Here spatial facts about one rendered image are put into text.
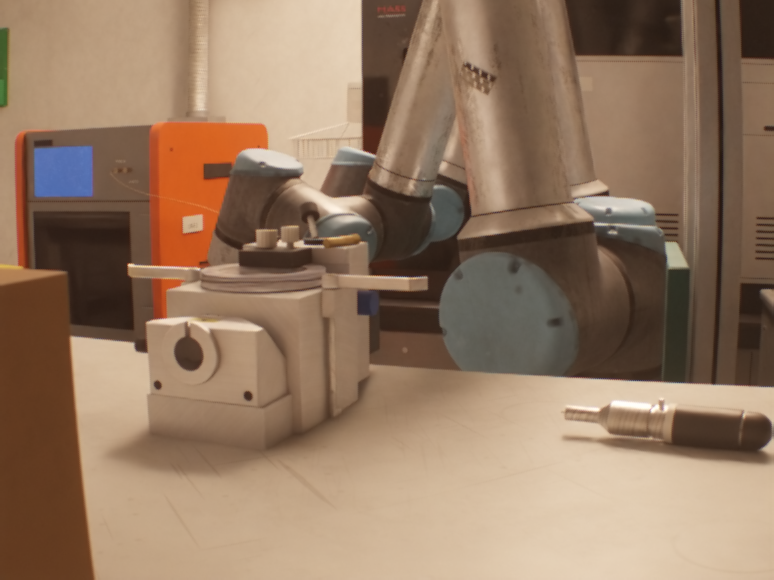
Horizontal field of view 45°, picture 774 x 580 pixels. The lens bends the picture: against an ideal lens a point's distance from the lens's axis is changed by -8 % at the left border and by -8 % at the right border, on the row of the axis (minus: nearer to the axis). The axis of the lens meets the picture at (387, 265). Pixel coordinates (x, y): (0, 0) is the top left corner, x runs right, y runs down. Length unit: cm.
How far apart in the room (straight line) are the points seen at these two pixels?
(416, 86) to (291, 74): 233
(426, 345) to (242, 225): 93
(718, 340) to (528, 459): 75
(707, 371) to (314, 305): 77
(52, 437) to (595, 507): 36
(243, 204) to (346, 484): 77
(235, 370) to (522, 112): 52
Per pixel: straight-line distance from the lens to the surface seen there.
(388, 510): 51
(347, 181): 170
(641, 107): 208
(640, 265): 117
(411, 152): 128
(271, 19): 365
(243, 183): 128
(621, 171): 209
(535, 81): 104
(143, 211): 181
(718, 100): 130
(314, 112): 354
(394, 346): 218
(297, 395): 64
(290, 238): 70
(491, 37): 104
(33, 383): 21
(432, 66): 126
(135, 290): 184
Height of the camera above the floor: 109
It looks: 7 degrees down
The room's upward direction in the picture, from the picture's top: straight up
